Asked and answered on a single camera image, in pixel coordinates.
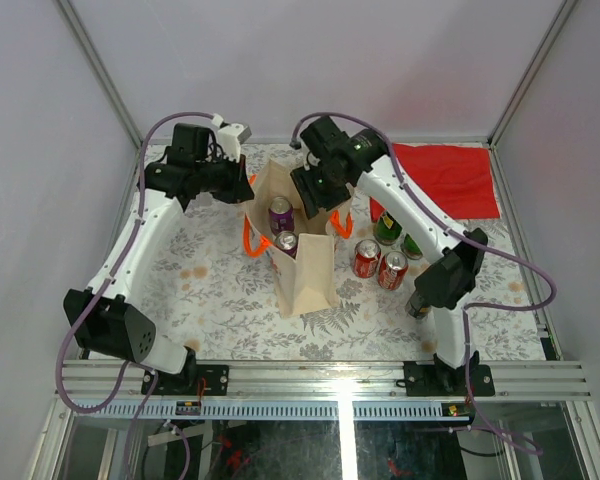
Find black energy drink can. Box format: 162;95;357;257
405;292;431;320

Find red cola can left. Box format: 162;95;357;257
353;239;381;278

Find red cola can right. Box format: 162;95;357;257
377;251;408;291

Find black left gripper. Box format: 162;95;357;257
194;150;255;204

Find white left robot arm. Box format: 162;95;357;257
63;115;254;395

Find beige canvas bag orange handles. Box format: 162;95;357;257
243;159;353;317

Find purple soda can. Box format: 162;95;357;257
274;230;298;258
268;196;295;236

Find aluminium front rail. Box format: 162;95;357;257
63;359;593;402

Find red cola can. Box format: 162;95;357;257
377;251;408;291
353;239;381;278

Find red cloth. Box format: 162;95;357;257
394;144;500;220

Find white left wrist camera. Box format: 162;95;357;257
211;114;251;163

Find green glass bottle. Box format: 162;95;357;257
373;210;402;246
401;234;423;260

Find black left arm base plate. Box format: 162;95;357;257
152;364;230;397

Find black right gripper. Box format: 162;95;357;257
290;157;351;219

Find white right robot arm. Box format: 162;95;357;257
290;112;488;395

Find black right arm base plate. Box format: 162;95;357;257
397;361;495;397

